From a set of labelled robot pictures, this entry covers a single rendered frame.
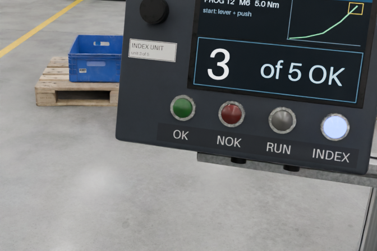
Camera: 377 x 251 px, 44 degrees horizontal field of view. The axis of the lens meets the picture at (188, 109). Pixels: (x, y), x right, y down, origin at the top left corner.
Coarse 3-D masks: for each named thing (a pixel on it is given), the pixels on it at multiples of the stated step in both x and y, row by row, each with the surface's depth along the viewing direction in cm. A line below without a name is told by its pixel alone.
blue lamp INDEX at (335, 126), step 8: (328, 120) 45; (336, 120) 44; (344, 120) 45; (320, 128) 45; (328, 128) 44; (336, 128) 44; (344, 128) 44; (328, 136) 45; (336, 136) 44; (344, 136) 45
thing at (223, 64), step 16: (208, 48) 47; (224, 48) 46; (240, 48) 46; (208, 64) 47; (224, 64) 46; (240, 64) 46; (192, 80) 47; (208, 80) 47; (224, 80) 47; (240, 80) 46
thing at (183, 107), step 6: (180, 96) 48; (186, 96) 48; (174, 102) 48; (180, 102) 47; (186, 102) 47; (192, 102) 47; (174, 108) 47; (180, 108) 47; (186, 108) 47; (192, 108) 48; (174, 114) 48; (180, 114) 47; (186, 114) 47; (192, 114) 48
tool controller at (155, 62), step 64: (128, 0) 48; (192, 0) 47; (256, 0) 45; (320, 0) 44; (128, 64) 49; (192, 64) 47; (256, 64) 46; (320, 64) 45; (128, 128) 49; (192, 128) 48; (256, 128) 47
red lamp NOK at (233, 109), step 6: (228, 102) 47; (234, 102) 47; (222, 108) 47; (228, 108) 46; (234, 108) 46; (240, 108) 46; (222, 114) 47; (228, 114) 46; (234, 114) 46; (240, 114) 46; (222, 120) 47; (228, 120) 46; (234, 120) 46; (240, 120) 47; (228, 126) 47; (234, 126) 47
